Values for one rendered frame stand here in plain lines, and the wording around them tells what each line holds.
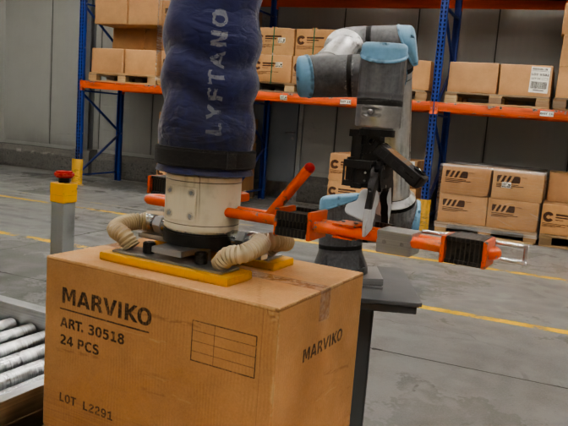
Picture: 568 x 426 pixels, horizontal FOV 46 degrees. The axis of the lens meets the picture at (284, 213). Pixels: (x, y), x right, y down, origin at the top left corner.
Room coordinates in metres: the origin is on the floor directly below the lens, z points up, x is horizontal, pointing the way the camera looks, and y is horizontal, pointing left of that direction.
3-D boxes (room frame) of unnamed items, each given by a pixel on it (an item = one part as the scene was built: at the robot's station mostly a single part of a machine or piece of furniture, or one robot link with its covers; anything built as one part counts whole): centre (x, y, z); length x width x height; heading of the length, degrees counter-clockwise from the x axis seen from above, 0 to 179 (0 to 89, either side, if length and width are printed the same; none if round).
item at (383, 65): (1.34, -0.17, 1.39); 0.10 x 0.09 x 0.12; 170
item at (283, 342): (1.50, 0.16, 0.74); 0.60 x 0.40 x 0.40; 62
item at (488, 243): (1.22, -0.34, 1.07); 0.08 x 0.07 x 0.05; 62
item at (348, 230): (1.52, -0.05, 1.07); 0.93 x 0.30 x 0.04; 62
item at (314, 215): (1.39, -0.04, 1.07); 0.10 x 0.08 x 0.06; 152
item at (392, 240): (1.29, -0.23, 1.07); 0.07 x 0.07 x 0.04; 62
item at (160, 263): (1.42, 0.23, 0.97); 0.34 x 0.10 x 0.05; 62
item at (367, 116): (1.34, -0.17, 1.30); 0.10 x 0.09 x 0.05; 152
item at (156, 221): (1.51, 0.19, 1.01); 0.34 x 0.25 x 0.06; 62
